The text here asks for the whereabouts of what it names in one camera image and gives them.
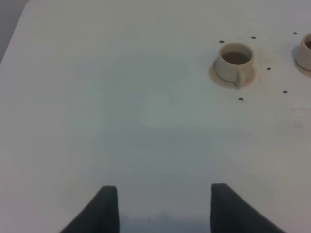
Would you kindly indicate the beige left teacup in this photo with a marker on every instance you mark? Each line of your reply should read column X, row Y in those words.
column 234, row 64

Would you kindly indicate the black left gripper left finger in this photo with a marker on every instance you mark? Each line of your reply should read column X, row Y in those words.
column 101, row 215

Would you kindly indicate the beige middle teacup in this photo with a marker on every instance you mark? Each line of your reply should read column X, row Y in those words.
column 303, row 58

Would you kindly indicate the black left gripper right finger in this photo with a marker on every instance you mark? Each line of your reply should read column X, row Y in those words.
column 229, row 213

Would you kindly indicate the beige teacup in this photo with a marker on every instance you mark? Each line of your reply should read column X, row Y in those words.
column 303, row 58
column 234, row 64

